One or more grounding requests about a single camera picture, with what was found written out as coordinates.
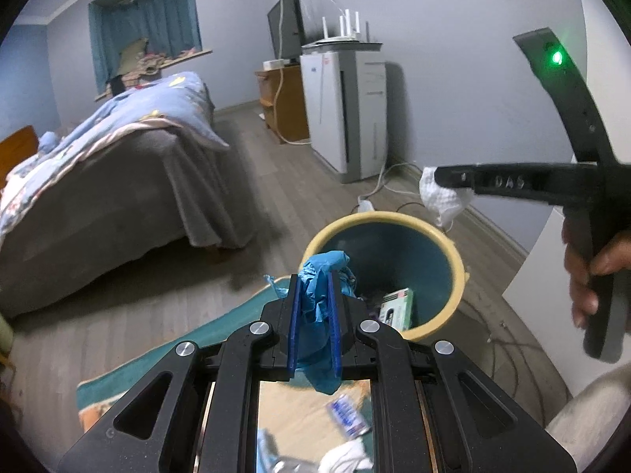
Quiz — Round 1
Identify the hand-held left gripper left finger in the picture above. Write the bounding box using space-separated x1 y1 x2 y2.
56 273 301 473

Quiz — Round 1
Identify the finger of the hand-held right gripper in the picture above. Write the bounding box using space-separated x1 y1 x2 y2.
435 162 573 205

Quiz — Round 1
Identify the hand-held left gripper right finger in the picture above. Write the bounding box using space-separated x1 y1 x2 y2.
328 271 577 473

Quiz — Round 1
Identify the blue disposable glove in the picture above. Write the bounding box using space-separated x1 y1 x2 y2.
298 251 360 396

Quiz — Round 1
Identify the textured white tissue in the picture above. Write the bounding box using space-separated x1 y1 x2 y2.
419 166 476 232

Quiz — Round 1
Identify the white medicine box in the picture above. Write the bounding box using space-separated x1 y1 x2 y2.
379 287 415 331

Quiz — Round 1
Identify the blue and white sachet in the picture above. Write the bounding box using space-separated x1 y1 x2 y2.
325 394 372 439

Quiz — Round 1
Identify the teal bin with yellow rim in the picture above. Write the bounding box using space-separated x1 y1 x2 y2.
301 212 469 343

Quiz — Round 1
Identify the blue face mask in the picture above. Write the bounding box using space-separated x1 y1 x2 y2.
257 428 284 473

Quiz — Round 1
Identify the silver foil wrapper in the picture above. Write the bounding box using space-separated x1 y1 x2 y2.
273 458 321 473

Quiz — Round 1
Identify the person's right hand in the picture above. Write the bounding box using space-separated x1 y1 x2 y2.
562 216 631 328

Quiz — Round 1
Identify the teal and orange printed mat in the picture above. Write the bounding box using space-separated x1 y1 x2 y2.
76 276 375 473

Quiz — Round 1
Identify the white air purifier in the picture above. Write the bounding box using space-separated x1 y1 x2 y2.
300 42 388 181

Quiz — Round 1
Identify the white router with antennas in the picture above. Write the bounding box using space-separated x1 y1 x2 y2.
313 9 380 47

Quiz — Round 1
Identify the bed with grey cover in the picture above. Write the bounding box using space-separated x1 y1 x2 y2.
0 71 257 318

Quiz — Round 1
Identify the wooden media cabinet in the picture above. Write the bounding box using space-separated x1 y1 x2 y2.
255 61 310 143

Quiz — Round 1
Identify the person's beige trouser leg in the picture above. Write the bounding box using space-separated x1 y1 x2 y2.
542 362 631 473

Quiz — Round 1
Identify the black flat monitor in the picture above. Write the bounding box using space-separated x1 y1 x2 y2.
266 0 306 66

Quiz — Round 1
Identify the blue cartoon quilt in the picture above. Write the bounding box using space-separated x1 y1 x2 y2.
0 71 230 237

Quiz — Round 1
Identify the pile of clothes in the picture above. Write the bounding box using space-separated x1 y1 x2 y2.
116 37 208 84

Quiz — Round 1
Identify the teal window curtain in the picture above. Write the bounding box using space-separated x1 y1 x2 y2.
89 0 203 94

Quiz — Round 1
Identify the wooden headboard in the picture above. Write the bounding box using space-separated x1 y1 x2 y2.
0 125 40 188

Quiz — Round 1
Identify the white purifier cable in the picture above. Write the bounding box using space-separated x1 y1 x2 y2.
362 162 425 203

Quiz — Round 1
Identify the black cable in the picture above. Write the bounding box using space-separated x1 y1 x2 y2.
394 202 573 429

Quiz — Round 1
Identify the white monitor cable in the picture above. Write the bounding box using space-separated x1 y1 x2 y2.
273 0 312 146

